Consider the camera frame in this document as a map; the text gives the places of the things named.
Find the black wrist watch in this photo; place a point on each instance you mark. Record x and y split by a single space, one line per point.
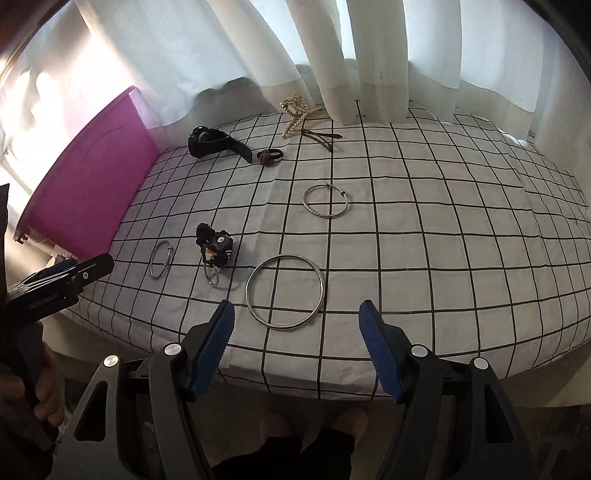
204 141

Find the black charm keychain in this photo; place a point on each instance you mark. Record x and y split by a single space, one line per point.
215 250

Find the small silver bangle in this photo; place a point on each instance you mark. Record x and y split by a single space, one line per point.
327 201

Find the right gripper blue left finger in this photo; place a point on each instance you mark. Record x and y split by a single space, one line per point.
179 375

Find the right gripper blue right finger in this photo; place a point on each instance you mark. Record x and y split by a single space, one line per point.
416 379

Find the white curtain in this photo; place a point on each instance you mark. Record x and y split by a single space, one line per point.
212 62

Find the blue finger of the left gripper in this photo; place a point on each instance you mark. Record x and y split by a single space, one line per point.
76 276
56 269

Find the pink plastic tub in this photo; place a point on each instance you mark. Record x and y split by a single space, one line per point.
81 201

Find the brown hair clip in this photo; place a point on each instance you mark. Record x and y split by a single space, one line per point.
326 140

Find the white black grid tablecloth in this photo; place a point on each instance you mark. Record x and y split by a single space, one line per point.
466 237

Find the person's left hand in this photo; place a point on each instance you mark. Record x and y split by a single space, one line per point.
28 373

